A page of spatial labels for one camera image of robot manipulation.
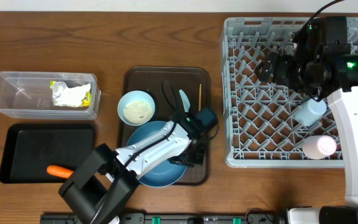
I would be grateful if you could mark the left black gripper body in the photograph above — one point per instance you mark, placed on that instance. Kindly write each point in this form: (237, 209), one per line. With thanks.
(192, 158)

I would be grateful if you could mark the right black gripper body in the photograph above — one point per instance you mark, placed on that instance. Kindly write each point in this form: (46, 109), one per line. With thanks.
(287, 73)

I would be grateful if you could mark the dark blue plate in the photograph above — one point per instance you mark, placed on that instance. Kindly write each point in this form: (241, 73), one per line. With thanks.
(164, 174)

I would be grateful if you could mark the light blue cup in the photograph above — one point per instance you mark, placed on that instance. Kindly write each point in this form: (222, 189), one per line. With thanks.
(310, 112)

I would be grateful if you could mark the pink cup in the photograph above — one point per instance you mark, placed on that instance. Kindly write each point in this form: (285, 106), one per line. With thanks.
(319, 147)

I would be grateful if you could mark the foil snack wrapper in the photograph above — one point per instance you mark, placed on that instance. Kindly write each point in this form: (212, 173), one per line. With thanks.
(56, 91)

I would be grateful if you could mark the orange carrot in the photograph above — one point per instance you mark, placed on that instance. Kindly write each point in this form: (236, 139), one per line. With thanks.
(59, 171)

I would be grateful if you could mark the white tissue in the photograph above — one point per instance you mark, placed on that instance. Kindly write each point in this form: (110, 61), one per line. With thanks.
(73, 98)

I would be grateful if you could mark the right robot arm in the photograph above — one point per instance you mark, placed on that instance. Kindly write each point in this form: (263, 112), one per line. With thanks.
(324, 67)

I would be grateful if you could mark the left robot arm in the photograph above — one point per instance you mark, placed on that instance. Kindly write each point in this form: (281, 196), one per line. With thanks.
(99, 188)

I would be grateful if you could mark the grey plastic dishwasher rack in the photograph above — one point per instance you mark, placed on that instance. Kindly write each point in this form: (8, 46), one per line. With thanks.
(259, 117)

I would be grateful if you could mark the light blue plastic knife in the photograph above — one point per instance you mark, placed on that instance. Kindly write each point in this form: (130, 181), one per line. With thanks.
(185, 101)

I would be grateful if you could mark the wooden chopstick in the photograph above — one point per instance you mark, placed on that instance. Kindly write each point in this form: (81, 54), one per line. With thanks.
(199, 97)

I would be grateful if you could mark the brown serving tray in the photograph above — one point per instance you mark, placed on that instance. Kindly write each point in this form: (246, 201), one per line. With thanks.
(187, 79)

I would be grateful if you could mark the light blue bowl with rice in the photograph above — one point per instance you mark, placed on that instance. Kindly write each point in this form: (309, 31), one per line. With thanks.
(136, 108)

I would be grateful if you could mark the black tray bin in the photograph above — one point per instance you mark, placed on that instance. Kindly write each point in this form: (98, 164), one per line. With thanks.
(30, 148)

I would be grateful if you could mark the clear plastic bin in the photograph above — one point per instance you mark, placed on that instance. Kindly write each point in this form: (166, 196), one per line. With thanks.
(49, 95)

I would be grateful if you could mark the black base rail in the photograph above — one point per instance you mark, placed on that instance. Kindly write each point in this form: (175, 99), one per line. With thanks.
(248, 218)

